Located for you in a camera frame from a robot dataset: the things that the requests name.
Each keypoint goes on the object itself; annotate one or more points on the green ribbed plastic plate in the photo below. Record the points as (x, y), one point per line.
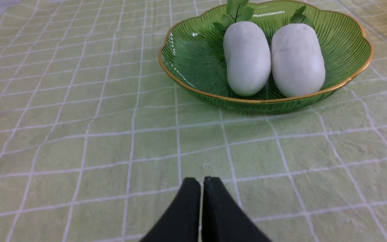
(193, 55)

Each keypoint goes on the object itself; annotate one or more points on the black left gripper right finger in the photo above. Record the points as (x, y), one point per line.
(222, 219)

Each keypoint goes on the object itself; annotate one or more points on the green checkered tablecloth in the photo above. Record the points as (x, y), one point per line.
(95, 138)

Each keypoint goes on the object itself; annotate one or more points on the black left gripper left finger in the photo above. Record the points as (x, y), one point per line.
(180, 221)

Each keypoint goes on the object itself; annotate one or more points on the white radish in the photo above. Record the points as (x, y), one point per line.
(246, 49)
(297, 63)

